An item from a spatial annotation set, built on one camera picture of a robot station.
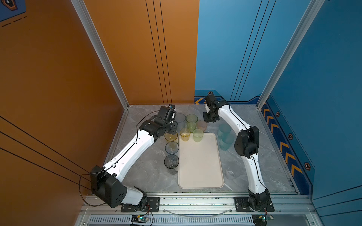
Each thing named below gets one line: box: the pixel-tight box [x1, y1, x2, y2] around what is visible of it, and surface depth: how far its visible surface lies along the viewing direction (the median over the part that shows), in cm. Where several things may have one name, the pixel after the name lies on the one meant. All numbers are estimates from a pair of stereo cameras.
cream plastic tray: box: [178, 132, 225, 190], surface depth 90 cm
